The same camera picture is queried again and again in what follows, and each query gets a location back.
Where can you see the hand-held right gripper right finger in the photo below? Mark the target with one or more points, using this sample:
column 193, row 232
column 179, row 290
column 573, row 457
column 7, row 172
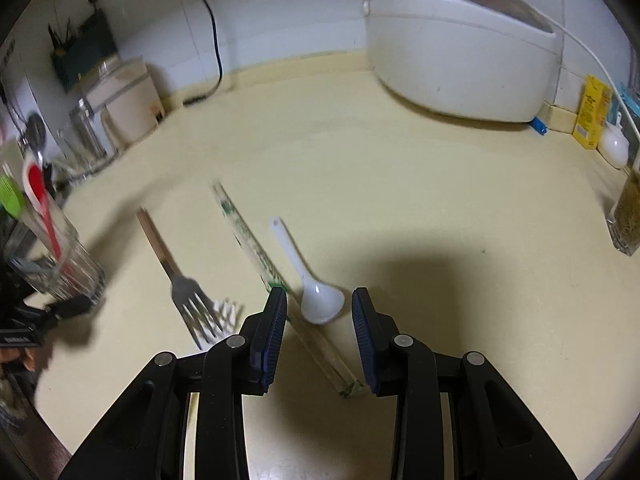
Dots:
column 365, row 345

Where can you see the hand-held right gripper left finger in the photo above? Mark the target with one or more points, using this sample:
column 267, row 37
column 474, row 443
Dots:
column 272, row 340

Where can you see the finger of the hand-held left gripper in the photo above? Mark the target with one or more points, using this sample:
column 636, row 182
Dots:
column 70, row 306

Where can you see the clear glass cup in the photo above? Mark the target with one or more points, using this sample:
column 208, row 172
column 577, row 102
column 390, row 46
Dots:
column 75, row 270

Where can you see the white plastic spoon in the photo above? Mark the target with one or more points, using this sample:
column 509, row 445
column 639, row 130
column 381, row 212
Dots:
column 320, row 302

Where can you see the disposable chopsticks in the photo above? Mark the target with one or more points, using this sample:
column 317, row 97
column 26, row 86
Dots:
column 250, row 245

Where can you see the green silicone brush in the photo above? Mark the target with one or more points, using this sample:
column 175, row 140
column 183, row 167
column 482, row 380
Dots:
column 11, row 197

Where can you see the red plastic spatula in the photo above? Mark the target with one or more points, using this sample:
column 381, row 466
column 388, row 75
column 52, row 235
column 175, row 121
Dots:
column 36, row 185

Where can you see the person's left hand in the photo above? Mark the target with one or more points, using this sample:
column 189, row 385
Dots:
column 17, row 358

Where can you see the clear glass jar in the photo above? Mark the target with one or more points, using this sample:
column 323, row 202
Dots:
column 87, row 140

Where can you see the beige electric pot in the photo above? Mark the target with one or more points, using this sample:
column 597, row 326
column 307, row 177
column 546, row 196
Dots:
column 127, row 105

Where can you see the dark green utensil holder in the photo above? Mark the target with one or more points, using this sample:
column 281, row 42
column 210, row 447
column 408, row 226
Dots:
column 87, row 50

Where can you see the small blue clip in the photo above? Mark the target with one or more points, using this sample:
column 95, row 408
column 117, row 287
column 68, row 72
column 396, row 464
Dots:
column 539, row 126

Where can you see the glass of green tea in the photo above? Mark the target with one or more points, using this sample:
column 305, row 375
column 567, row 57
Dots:
column 625, row 220

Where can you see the white rice cooker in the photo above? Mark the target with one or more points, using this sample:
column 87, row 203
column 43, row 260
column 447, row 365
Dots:
column 450, row 60

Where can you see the yellow box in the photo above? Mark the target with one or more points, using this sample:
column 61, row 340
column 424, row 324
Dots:
column 592, row 115

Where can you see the teal packet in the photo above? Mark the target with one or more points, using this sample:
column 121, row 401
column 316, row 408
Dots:
column 629, row 102

